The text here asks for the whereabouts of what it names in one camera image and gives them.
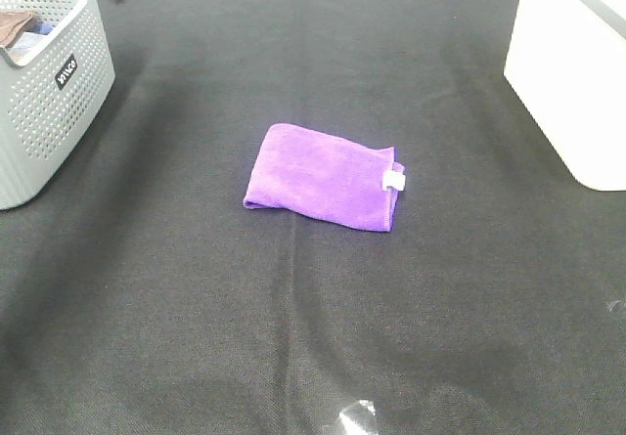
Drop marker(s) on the purple microfiber towel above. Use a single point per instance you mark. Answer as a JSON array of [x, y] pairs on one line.
[[325, 177]]

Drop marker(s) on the clear tape strip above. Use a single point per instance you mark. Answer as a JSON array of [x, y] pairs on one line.
[[359, 418]]

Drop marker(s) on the brown cloth in basket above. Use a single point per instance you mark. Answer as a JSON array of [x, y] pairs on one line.
[[13, 24]]

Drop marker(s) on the blue cloth in basket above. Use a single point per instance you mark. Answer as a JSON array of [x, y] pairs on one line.
[[28, 39]]

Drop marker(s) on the grey perforated laundry basket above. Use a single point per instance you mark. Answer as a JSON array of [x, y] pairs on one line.
[[50, 97]]

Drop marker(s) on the white storage box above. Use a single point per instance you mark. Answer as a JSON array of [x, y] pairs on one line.
[[566, 63]]

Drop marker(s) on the black fabric table cover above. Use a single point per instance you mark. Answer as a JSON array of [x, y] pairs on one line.
[[139, 296]]

